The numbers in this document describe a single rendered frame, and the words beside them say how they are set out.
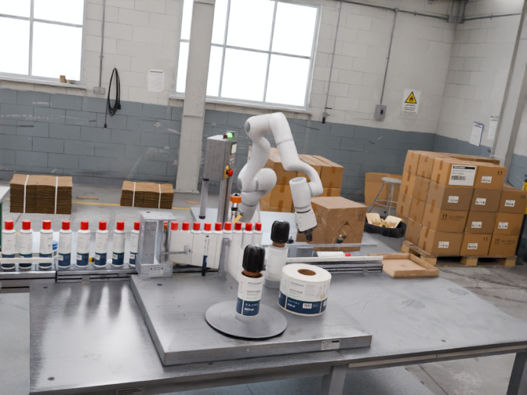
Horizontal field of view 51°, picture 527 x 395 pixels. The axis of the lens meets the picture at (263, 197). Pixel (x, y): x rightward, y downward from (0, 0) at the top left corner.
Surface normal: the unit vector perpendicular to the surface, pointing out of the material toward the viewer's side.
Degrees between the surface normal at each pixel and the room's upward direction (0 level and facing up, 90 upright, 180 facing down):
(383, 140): 90
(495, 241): 88
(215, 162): 90
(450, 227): 93
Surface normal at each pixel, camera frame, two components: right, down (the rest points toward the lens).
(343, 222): 0.55, 0.25
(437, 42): 0.25, 0.24
